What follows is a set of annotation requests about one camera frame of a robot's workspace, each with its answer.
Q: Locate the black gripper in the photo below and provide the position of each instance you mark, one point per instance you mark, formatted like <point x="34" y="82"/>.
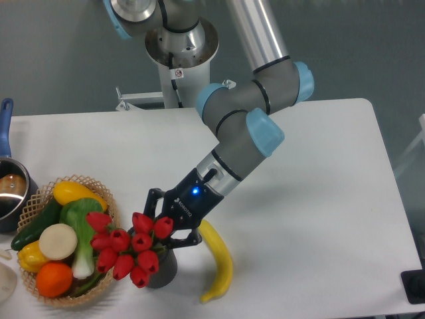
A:
<point x="186" y="204"/>

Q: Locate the dark grey ribbed vase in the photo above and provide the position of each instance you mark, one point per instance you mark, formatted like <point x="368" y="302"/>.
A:
<point x="154" y="266"/>

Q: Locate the red tulip bouquet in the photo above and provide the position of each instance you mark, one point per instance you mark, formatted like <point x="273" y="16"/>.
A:
<point x="113" y="243"/>

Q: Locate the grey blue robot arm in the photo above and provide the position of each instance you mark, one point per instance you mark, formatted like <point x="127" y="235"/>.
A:
<point x="240" y="116"/>

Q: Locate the yellow banana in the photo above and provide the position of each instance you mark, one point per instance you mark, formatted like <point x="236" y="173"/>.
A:
<point x="223" y="260"/>

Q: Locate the green bean pod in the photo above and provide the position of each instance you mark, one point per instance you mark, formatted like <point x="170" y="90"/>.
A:
<point x="86" y="287"/>

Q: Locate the green bok choy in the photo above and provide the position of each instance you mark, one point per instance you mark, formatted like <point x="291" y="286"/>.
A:
<point x="74" y="215"/>

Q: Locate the yellow squash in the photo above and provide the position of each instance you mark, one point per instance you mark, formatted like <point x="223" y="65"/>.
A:
<point x="65" y="192"/>

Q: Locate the dark green cucumber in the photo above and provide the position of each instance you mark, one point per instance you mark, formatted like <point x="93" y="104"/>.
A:
<point x="50" y="215"/>

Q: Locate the woven wicker basket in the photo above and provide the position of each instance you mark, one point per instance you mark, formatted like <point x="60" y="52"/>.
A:
<point x="34" y="206"/>

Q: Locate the orange fruit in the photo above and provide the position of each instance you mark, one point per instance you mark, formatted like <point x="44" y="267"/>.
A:
<point x="54" y="279"/>

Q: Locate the yellow bell pepper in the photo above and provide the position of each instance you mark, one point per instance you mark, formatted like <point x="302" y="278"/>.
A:
<point x="31" y="259"/>

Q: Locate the small white garlic piece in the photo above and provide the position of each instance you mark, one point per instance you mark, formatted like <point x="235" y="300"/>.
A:
<point x="5" y="254"/>

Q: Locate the beige object at left edge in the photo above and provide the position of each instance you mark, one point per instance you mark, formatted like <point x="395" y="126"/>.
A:
<point x="8" y="282"/>

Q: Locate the black device at right edge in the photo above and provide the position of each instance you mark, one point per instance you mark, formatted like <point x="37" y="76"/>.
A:
<point x="413" y="283"/>

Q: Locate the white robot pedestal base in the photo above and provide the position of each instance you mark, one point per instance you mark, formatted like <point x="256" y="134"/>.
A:
<point x="183" y="63"/>

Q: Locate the blue handled saucepan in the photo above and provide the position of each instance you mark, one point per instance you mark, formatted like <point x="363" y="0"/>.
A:
<point x="17" y="186"/>

